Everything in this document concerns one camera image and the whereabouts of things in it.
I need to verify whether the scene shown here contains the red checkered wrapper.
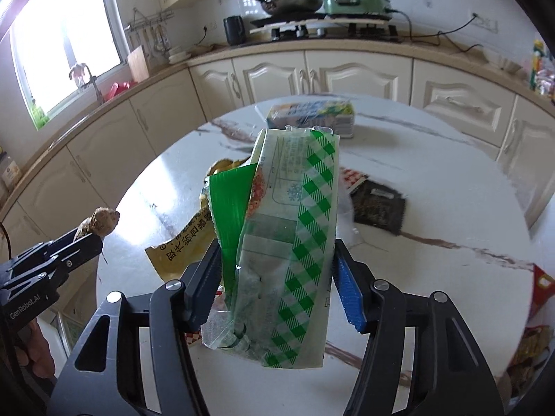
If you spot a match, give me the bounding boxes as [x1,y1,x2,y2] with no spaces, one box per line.
[340,167,369,193]

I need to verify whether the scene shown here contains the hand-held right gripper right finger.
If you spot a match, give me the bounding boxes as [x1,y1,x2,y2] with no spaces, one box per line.
[333,239,506,416]

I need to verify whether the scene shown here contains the metal faucet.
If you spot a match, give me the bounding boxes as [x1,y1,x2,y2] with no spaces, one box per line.
[80,64,105,103]

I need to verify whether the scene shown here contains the dark snack packet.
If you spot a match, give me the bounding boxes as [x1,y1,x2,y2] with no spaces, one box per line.
[349,180,408,237]

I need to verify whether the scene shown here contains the gas stove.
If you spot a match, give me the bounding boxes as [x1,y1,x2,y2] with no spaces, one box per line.
[247,12,404,44]

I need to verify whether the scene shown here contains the black power cable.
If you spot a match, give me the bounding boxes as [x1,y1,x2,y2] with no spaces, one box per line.
[388,9,484,50]

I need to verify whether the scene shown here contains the black kettle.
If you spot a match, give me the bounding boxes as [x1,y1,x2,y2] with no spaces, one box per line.
[223,15,246,46]

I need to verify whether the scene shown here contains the wooden cutting board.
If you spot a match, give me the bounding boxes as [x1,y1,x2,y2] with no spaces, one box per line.
[127,45,152,84]

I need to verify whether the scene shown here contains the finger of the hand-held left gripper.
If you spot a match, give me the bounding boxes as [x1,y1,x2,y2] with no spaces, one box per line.
[45,250,103,284]
[17,233,104,269]

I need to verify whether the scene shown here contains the white wall outlet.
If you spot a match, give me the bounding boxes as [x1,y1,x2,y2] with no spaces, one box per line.
[472,13,497,32]

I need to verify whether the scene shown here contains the trash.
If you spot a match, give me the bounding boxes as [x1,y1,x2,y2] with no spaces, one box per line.
[202,125,341,369]

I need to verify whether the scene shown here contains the stack of white plates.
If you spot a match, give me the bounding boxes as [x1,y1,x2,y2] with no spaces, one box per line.
[167,45,192,64]

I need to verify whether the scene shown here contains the black frying pan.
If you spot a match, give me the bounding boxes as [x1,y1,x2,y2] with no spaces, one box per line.
[228,0,325,16]

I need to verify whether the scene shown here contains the wall utensil rack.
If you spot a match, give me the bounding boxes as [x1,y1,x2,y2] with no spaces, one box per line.
[125,9,175,59]

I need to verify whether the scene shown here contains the colourful packets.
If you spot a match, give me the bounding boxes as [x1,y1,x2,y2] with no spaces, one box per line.
[529,39,555,105]

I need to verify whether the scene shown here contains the jar with orange label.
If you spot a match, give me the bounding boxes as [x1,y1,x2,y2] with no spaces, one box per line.
[0,147,22,188]

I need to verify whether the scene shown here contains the yellow printed wrapper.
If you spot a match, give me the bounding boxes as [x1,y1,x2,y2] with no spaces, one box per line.
[145,208,217,282]

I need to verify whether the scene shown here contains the brown lumpy root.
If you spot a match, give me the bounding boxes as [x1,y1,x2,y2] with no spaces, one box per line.
[74,208,121,241]

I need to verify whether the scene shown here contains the orange-brown snack packet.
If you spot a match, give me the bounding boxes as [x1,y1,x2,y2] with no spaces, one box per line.
[498,325,551,399]

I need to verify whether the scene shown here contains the window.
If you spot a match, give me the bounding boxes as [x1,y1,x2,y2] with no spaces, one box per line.
[9,0,126,120]

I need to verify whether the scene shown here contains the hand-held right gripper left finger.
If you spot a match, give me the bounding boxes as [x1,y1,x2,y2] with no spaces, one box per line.
[45,238,223,416]

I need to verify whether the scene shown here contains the person's left hand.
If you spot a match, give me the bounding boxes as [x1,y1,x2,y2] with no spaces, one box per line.
[19,323,57,378]

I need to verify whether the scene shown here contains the red basin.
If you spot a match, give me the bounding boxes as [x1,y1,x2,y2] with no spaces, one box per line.
[106,81,131,101]

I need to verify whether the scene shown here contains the cream kitchen cabinets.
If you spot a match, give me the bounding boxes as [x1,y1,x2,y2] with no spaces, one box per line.
[0,45,555,287]

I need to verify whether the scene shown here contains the red packet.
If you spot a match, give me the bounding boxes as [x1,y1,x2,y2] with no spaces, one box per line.
[529,264,555,326]

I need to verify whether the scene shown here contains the green electric pot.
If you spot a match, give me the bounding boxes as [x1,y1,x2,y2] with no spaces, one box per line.
[324,0,393,20]

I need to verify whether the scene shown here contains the blue and yellow tissue pack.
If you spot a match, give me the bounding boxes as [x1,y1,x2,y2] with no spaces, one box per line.
[264,99,356,139]

